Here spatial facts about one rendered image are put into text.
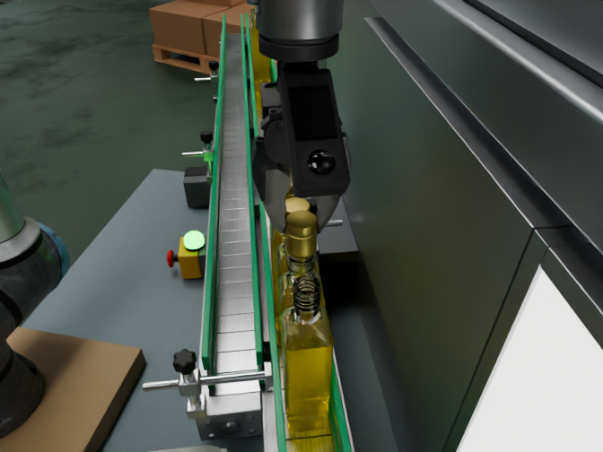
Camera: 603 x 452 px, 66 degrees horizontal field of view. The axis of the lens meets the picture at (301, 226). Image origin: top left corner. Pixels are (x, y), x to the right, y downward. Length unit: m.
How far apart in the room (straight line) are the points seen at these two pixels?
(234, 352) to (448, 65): 0.53
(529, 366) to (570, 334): 0.05
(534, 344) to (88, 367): 0.76
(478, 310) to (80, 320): 0.85
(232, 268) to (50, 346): 0.36
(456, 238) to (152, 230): 0.94
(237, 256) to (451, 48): 0.61
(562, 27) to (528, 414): 0.25
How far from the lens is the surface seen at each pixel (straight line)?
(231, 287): 0.86
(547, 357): 0.33
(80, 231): 2.61
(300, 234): 0.50
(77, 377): 0.92
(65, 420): 0.88
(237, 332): 0.79
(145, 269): 1.13
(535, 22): 0.37
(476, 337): 0.40
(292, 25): 0.40
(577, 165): 0.29
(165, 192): 1.37
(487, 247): 0.36
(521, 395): 0.36
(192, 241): 1.02
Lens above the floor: 1.50
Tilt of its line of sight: 39 degrees down
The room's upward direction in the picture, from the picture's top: straight up
